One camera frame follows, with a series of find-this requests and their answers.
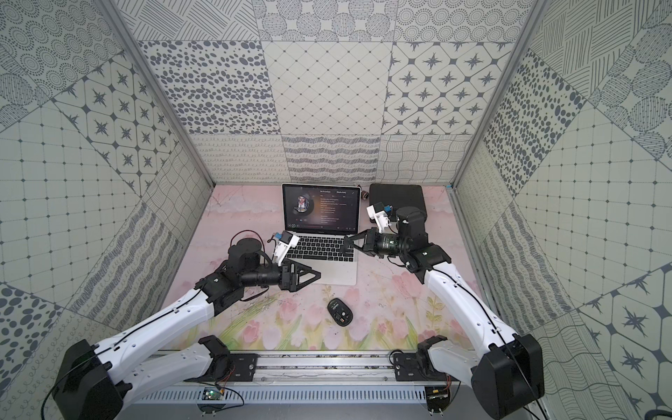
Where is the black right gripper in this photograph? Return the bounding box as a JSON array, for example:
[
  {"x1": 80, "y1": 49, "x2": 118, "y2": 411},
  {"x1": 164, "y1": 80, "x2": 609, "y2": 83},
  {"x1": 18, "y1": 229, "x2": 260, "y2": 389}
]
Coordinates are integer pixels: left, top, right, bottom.
[{"x1": 345, "y1": 226, "x2": 409, "y2": 259}]

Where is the black wireless mouse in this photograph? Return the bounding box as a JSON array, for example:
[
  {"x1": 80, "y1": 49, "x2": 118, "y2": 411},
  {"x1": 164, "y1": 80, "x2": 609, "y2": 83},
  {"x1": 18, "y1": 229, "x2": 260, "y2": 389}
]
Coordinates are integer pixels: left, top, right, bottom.
[{"x1": 327, "y1": 297, "x2": 354, "y2": 327}]

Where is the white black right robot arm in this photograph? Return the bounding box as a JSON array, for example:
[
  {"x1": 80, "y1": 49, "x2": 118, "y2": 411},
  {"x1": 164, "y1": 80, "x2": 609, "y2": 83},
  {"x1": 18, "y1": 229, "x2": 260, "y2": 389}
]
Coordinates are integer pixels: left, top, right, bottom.
[{"x1": 344, "y1": 203, "x2": 545, "y2": 419}]

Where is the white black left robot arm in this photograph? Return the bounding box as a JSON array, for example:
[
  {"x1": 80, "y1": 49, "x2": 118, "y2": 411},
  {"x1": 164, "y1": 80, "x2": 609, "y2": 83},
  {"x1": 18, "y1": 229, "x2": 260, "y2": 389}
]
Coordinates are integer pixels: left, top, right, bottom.
[{"x1": 47, "y1": 238, "x2": 321, "y2": 419}]

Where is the silver laptop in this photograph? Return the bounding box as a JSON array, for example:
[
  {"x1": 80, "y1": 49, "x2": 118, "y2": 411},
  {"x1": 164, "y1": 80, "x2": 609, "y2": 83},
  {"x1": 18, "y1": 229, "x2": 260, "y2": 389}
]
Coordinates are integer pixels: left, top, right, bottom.
[{"x1": 282, "y1": 184, "x2": 362, "y2": 286}]

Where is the black plastic tool case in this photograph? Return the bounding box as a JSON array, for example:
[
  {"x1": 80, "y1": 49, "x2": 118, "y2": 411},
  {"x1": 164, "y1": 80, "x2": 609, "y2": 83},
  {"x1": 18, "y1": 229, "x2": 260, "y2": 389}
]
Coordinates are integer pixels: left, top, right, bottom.
[{"x1": 369, "y1": 184, "x2": 427, "y2": 222}]

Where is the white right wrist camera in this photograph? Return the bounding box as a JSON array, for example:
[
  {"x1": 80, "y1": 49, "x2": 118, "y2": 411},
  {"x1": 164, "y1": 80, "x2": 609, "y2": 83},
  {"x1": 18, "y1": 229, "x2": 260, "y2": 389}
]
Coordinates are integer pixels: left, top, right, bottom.
[{"x1": 367, "y1": 202, "x2": 392, "y2": 234}]

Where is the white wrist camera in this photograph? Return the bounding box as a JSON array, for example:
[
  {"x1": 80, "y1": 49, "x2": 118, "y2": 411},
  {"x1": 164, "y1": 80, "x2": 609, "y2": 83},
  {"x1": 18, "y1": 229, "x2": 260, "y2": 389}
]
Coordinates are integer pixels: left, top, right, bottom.
[
  {"x1": 271, "y1": 231, "x2": 300, "y2": 266},
  {"x1": 367, "y1": 202, "x2": 392, "y2": 234}
]

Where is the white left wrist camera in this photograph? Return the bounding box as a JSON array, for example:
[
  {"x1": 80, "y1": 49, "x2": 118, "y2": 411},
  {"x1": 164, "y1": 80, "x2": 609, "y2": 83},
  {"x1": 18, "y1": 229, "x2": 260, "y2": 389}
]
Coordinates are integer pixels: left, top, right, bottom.
[{"x1": 271, "y1": 231, "x2": 300, "y2": 266}]

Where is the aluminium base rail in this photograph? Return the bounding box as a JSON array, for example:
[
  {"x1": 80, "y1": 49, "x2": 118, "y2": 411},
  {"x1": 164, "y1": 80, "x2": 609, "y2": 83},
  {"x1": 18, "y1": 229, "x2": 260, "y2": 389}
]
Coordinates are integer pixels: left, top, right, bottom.
[{"x1": 220, "y1": 350, "x2": 457, "y2": 386}]

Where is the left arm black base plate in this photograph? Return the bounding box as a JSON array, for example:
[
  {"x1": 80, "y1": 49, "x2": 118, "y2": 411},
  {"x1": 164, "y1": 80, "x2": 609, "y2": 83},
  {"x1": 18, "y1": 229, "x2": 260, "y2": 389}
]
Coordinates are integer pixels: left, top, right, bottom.
[{"x1": 188, "y1": 335, "x2": 259, "y2": 383}]

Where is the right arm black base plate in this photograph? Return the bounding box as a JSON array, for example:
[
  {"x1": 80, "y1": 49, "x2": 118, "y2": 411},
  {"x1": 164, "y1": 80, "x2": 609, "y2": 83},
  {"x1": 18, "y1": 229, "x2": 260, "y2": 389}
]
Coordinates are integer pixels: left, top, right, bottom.
[{"x1": 388, "y1": 335, "x2": 453, "y2": 382}]

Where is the white perforated cable duct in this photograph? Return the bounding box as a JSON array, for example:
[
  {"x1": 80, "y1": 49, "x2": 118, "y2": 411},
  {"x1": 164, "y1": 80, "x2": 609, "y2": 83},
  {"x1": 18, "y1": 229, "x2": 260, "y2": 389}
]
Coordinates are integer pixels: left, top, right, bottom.
[{"x1": 139, "y1": 384, "x2": 425, "y2": 404}]

